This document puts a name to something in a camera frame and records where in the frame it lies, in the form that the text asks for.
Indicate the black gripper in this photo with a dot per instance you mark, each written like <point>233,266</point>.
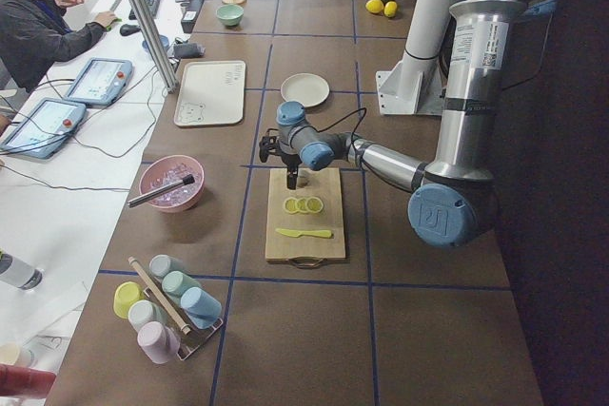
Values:
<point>289,160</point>

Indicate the cream round plate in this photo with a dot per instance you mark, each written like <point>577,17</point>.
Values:
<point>306,88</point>

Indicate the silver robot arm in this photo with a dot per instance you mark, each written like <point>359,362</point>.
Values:
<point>451,66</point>

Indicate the white bear serving tray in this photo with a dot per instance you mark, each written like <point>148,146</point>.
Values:
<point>211,94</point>

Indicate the bottom lemon slice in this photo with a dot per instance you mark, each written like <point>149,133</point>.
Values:
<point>290,205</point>

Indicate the lemon slice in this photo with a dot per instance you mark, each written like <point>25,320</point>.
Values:
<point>290,205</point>
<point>301,205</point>
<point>313,205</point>

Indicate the middle lemon slice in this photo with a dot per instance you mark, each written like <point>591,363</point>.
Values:
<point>301,205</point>

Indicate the top lemon slice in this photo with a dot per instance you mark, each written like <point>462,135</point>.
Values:
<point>313,205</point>

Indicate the bamboo cutting board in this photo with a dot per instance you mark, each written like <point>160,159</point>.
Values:
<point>305,252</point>

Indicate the yellow plastic knife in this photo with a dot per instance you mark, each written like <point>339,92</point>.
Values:
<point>297,233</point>

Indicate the metal rod black tip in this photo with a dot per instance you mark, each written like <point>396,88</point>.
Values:
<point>157,192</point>

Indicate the grey cup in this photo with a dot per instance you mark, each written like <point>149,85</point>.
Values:
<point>162,264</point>

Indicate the green cup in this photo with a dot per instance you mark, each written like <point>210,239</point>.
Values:
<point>176,283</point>

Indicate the blue cup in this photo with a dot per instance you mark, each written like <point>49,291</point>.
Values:
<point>202,309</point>

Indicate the grey folded cloth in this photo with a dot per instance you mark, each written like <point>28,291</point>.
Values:
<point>188,51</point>

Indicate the mint green bowl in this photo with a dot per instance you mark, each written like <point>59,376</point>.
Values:
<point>230,15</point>

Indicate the blue bowl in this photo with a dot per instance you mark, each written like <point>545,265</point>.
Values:
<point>164,42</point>

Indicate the upper yellow lemon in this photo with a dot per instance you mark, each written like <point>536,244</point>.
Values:
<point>374,6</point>

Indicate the yellow lemon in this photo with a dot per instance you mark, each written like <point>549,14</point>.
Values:
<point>390,9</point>
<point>374,6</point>

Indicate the acrylic cup rack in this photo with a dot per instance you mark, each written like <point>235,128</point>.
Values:
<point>192,340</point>

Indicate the lower yellow lemon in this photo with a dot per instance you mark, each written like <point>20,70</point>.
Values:
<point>390,9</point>

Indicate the black box device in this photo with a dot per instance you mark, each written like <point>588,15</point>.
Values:
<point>190,13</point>

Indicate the white cup on rack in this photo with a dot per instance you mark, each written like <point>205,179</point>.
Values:
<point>144,311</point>

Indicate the yellow cup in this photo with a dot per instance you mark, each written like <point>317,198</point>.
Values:
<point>125,295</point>

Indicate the pink cup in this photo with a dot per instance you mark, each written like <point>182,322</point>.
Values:
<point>158,342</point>

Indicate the far teach pendant tablet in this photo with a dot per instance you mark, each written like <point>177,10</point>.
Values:
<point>100,82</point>

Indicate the teach pendant tablet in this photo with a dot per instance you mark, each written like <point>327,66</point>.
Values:
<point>100,82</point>
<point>45,129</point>

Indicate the black computer mouse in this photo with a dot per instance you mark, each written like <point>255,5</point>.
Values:
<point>127,29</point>

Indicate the near teach pendant tablet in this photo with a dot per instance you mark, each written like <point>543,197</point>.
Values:
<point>45,129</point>

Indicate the clear water bottle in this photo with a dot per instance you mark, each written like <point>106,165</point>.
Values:
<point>18,273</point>

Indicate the person in dark jacket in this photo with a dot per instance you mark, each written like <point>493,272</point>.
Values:
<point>35,36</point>

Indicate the paper cup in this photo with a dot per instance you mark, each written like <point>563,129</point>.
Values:
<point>16,355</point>

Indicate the red cylinder can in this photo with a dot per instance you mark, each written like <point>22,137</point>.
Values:
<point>25,382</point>

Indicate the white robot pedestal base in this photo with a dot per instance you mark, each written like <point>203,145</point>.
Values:
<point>414,85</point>

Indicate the wooden rack handle rod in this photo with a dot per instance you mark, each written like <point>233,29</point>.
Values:
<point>153,287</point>

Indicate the aluminium frame post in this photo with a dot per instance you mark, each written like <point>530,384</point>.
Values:
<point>155,46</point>

